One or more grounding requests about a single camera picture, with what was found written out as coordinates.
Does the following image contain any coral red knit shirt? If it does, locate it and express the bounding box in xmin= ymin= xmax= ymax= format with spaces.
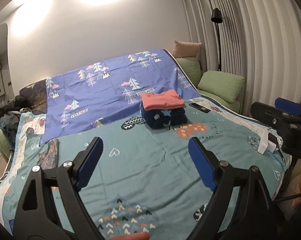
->
xmin=141 ymin=89 xmax=186 ymax=111

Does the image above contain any white pleated curtain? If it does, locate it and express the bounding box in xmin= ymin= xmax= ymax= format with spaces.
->
xmin=182 ymin=0 xmax=301 ymax=115

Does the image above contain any person left hand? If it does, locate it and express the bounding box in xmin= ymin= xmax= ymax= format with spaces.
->
xmin=109 ymin=232 xmax=150 ymax=240

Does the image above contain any teal patterned bed quilt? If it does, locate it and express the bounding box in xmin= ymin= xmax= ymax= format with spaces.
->
xmin=0 ymin=96 xmax=292 ymax=240

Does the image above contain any folded floral grey garment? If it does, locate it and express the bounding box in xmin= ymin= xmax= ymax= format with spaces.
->
xmin=37 ymin=138 xmax=59 ymax=170

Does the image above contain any dark clothes pile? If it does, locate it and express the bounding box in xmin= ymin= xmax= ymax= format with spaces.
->
xmin=0 ymin=95 xmax=32 ymax=150

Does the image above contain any black cable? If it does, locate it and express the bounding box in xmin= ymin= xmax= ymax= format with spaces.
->
xmin=272 ymin=152 xmax=301 ymax=203

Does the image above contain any purple tree print sheet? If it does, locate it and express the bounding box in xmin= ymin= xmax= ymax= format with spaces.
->
xmin=41 ymin=49 xmax=200 ymax=143

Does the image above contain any black phone on bed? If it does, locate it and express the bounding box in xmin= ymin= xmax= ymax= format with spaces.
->
xmin=189 ymin=103 xmax=210 ymax=113

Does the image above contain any peach pillow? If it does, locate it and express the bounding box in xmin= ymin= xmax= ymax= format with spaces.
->
xmin=173 ymin=40 xmax=202 ymax=58

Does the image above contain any green pillow right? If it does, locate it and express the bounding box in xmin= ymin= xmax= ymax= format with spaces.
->
xmin=198 ymin=71 xmax=244 ymax=103

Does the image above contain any navy star fleece garment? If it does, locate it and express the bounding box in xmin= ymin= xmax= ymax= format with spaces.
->
xmin=140 ymin=104 xmax=188 ymax=129

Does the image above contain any black floor lamp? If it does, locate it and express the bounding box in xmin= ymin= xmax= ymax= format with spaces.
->
xmin=211 ymin=8 xmax=223 ymax=72

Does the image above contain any green cushion left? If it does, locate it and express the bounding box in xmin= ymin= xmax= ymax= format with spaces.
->
xmin=0 ymin=129 xmax=11 ymax=161

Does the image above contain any white charger adapter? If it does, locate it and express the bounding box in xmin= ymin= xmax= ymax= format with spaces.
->
xmin=257 ymin=130 xmax=278 ymax=154

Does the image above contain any brown dark blanket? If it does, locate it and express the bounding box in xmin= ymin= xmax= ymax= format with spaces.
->
xmin=19 ymin=79 xmax=47 ymax=115

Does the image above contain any green pillow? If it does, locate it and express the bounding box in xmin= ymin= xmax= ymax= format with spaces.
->
xmin=198 ymin=71 xmax=244 ymax=103
xmin=176 ymin=57 xmax=202 ymax=88

